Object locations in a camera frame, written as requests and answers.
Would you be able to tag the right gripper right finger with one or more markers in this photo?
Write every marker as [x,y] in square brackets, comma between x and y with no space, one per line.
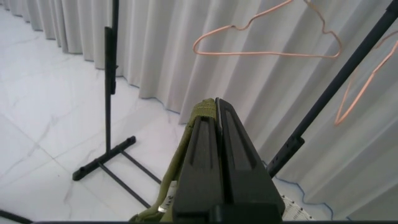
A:
[245,186]

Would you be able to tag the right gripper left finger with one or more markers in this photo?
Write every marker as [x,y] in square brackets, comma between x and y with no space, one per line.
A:
[199,186]

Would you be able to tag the olive green printed T-shirt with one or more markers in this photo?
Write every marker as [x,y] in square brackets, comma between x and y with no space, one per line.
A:
[205,107]

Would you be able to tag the pink clothes hanger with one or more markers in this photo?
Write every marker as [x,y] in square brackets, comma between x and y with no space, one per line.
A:
[338,121]
[264,54]

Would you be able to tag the white laundry basket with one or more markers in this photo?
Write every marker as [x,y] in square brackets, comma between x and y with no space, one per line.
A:
[293,211]

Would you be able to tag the black clothes rack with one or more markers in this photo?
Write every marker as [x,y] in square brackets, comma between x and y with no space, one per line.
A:
[109,62]

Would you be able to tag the white curtain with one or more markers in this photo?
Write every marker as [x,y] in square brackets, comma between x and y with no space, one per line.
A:
[248,87]

